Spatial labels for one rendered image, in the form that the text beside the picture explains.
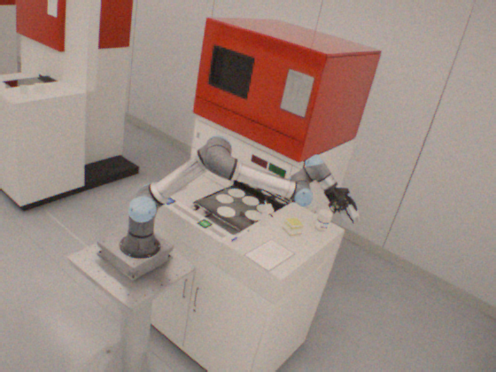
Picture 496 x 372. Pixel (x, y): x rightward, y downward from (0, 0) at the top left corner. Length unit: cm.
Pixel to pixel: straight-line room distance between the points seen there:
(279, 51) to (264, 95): 25
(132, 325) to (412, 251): 256
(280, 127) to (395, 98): 154
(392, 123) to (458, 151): 57
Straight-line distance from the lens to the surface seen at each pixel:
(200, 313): 238
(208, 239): 209
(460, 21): 354
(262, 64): 238
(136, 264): 196
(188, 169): 193
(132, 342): 240
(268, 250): 204
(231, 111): 255
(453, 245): 387
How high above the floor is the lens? 215
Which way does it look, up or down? 28 degrees down
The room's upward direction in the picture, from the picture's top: 12 degrees clockwise
